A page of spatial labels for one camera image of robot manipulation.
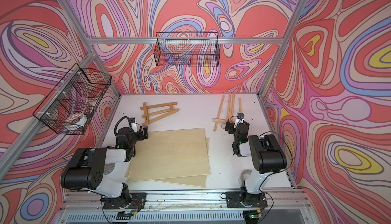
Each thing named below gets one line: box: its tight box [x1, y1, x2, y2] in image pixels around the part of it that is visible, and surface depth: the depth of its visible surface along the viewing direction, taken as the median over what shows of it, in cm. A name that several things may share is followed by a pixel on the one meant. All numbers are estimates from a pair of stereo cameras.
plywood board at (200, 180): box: [125, 136, 210, 188], surface depth 81 cm
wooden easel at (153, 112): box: [140, 101, 180, 127], surface depth 110 cm
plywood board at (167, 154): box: [127, 127, 211, 183], surface depth 90 cm
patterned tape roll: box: [65, 112, 88, 127], surface depth 73 cm
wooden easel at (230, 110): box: [212, 92, 242, 132], surface depth 113 cm
